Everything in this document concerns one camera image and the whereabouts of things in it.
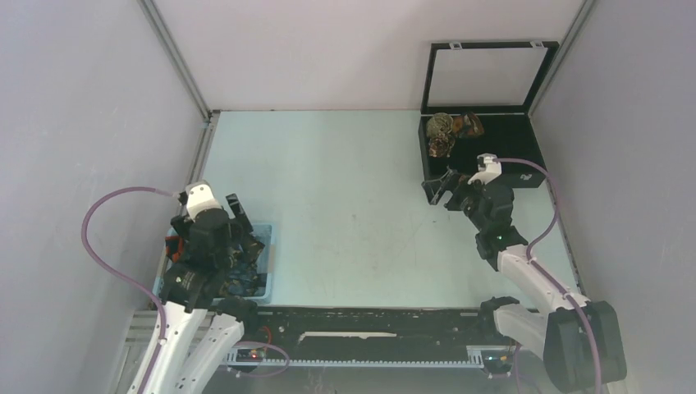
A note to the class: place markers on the green rolled tie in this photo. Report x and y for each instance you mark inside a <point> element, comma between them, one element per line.
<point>439,124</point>

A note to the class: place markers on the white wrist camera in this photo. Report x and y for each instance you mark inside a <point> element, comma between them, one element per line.
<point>489,168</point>
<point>198,197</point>

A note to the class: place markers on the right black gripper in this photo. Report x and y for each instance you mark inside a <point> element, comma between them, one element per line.
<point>435,189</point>

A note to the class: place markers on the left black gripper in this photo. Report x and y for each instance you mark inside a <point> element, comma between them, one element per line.
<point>240,225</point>

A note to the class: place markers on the aluminium frame post right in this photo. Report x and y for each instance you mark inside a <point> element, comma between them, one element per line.
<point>581,18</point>

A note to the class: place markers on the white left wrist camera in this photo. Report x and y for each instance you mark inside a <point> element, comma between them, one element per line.
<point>198,197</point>

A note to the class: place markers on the blue floral necktie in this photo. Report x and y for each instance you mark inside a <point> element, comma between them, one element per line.
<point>253,281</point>

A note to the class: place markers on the grey cable duct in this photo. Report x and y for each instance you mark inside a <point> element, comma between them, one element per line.
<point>474,360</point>

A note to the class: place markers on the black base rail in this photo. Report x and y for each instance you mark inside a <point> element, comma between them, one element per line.
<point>377,334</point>

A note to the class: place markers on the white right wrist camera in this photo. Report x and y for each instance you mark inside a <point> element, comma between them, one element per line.
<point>489,168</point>

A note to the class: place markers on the aluminium frame post left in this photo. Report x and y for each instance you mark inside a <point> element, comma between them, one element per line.
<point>168,43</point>

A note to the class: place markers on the orange brown rolled tie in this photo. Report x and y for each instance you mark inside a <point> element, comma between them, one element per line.
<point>467,126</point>

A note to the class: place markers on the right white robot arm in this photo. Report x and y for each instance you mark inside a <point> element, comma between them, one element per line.
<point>577,339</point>

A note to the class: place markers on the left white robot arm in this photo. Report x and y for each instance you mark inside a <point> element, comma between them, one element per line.
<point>205,295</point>

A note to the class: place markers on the aluminium frame post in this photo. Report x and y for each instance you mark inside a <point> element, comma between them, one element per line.
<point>168,43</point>
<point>581,18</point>

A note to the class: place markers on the orange black striped tie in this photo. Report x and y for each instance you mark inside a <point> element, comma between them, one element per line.
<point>174,246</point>

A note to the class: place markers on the light blue plastic basket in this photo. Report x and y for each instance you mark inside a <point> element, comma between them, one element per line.
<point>165,264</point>

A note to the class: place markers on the black display box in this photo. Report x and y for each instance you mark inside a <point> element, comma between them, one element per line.
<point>497,81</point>

